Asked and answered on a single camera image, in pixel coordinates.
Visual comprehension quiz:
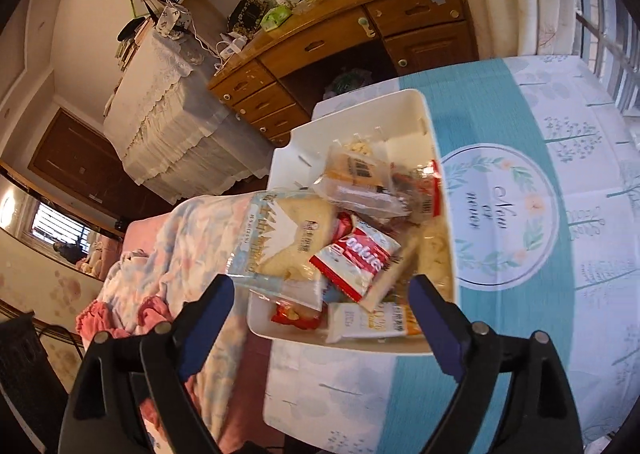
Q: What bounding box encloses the green tissue pack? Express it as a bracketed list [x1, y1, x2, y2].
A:
[260, 5, 293, 32]

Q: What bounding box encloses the clear bag of buns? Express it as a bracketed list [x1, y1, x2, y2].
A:
[315, 144, 406, 225]

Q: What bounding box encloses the black patterned box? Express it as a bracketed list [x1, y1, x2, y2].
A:
[227, 0, 271, 32]

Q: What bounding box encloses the white lace furniture cover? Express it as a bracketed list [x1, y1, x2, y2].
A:
[102, 26, 273, 202]

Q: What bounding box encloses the wooden desk with drawers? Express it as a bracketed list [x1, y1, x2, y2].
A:
[207, 0, 481, 145]

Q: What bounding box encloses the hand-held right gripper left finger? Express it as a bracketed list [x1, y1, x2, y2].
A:
[57, 275, 236, 454]

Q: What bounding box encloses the white charger with cable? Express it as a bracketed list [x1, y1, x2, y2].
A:
[145, 0, 248, 70]

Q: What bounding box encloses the clear-wrapped yellow noodle cake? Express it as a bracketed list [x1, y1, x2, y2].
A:
[417, 224, 453, 295]

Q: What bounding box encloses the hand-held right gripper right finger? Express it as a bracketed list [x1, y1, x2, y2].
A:
[407, 275, 586, 454]

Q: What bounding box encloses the small red snack packet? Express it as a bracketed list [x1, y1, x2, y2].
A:
[270, 301, 323, 329]

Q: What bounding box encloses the white plastic bin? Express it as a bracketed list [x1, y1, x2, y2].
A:
[246, 88, 458, 356]

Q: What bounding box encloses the clear-wrapped pale noodle cake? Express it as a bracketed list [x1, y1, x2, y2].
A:
[345, 136, 381, 159]

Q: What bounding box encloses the white blue patterned pouch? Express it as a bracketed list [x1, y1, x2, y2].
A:
[155, 4, 193, 39]

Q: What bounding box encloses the beige flat snack packet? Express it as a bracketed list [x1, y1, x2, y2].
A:
[359, 229, 423, 313]

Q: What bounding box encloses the dark red clear-wrapped snack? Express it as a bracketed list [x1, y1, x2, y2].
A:
[390, 169, 416, 195]

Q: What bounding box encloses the wooden door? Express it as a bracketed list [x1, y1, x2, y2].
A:
[27, 106, 173, 219]

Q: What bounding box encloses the pink floral blanket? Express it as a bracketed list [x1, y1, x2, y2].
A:
[75, 184, 281, 454]

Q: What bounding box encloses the dark patterned bag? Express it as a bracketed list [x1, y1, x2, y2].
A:
[322, 66, 373, 97]

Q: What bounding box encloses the light blue bread packet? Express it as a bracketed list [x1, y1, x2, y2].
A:
[226, 189, 337, 311]

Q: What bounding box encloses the window grille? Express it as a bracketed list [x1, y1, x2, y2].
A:
[572, 0, 640, 115]

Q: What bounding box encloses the wall mirror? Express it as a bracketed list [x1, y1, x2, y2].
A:
[0, 169, 126, 285]

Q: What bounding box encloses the red white cookie packet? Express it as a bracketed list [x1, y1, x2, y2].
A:
[309, 214, 403, 303]

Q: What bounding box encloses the white red snack packet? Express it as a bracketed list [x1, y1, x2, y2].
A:
[407, 161, 445, 225]

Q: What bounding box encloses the printed teal white tablecloth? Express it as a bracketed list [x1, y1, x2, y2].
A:
[262, 56, 640, 454]

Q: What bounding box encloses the white packet with yellow label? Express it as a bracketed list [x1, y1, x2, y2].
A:
[325, 301, 423, 345]

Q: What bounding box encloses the black metal chair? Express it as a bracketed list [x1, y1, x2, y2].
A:
[0, 314, 86, 454]

